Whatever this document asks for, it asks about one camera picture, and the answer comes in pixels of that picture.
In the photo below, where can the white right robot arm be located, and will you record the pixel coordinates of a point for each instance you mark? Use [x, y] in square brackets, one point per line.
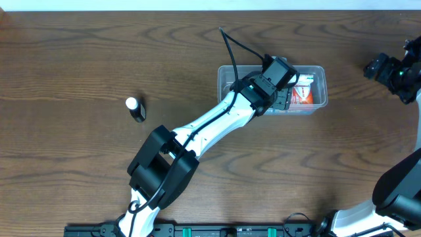
[395, 204]

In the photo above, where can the dark bottle white cap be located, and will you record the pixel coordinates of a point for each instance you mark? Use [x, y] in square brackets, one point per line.
[136, 108]

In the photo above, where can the white sachet packet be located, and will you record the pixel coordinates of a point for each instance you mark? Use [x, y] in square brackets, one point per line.
[305, 80]

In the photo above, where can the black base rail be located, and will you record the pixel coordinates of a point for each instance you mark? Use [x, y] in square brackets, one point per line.
[177, 230]

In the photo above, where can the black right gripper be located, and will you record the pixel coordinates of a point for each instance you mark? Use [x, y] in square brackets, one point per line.
[386, 76]

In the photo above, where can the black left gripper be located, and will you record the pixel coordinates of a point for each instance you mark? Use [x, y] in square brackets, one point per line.
[286, 103]

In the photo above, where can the red small box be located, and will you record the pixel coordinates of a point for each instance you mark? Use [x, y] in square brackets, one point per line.
[302, 95]

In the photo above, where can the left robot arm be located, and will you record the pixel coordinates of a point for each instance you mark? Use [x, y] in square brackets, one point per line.
[167, 160]

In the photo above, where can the clear plastic container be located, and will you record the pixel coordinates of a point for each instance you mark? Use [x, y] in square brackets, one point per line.
[318, 87]

